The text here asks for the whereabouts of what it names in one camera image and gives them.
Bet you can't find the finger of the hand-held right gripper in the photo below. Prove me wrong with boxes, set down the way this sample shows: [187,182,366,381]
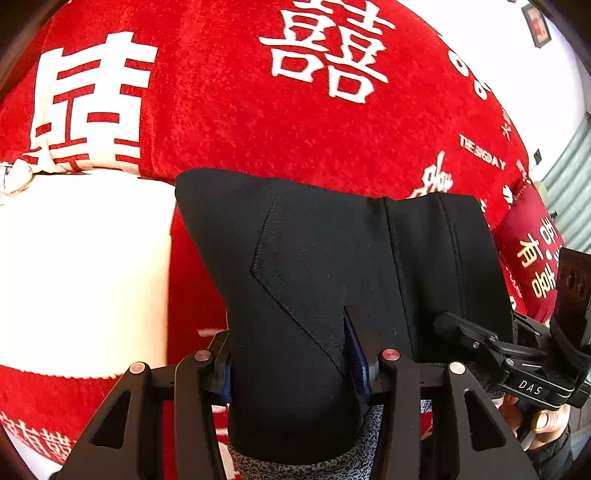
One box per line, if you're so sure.
[433,312,549,366]

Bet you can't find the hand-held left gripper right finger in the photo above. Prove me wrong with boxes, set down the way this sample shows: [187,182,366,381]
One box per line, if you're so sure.
[343,305,542,480]

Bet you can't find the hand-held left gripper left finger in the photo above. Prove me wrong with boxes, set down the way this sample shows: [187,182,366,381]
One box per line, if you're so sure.
[54,329,232,480]

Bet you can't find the black pants with grey lining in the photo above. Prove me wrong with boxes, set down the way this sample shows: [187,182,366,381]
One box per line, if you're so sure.
[174,168,515,480]

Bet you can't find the person's right forearm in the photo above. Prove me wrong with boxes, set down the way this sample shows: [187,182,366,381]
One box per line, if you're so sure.
[524,422,591,480]

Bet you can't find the person's right hand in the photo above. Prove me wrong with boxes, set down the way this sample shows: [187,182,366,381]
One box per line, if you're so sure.
[500,394,573,452]

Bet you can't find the dark red printed pillow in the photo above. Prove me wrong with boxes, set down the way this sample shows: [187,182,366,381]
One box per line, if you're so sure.
[492,182,570,322]

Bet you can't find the grey striped curtain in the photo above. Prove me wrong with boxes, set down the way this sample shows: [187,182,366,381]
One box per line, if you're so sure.
[539,122,591,252]

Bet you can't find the red printed blanket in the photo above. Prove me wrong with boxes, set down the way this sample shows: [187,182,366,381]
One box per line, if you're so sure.
[0,0,573,467]

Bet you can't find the white crumpled cloth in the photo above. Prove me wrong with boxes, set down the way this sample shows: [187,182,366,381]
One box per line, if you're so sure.
[0,161,34,200]

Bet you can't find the framed wall picture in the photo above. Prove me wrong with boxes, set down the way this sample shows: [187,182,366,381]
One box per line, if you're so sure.
[521,4,553,48]

